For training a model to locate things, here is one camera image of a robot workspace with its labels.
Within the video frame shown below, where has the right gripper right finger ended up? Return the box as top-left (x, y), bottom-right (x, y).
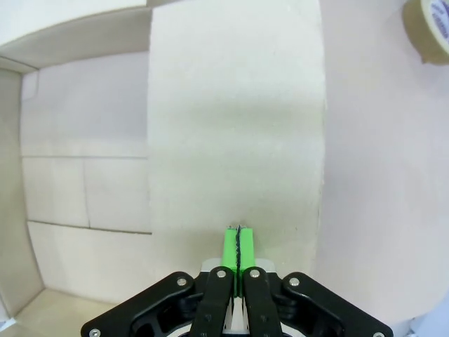
top-left (239, 229), bottom-right (393, 337)

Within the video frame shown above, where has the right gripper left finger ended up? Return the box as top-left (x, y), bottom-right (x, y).
top-left (81, 227), bottom-right (240, 337)

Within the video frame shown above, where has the brown cardboard box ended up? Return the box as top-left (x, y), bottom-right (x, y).
top-left (0, 0), bottom-right (328, 337)

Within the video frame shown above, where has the brown packing tape roll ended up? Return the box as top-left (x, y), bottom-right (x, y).
top-left (402, 0), bottom-right (449, 66)

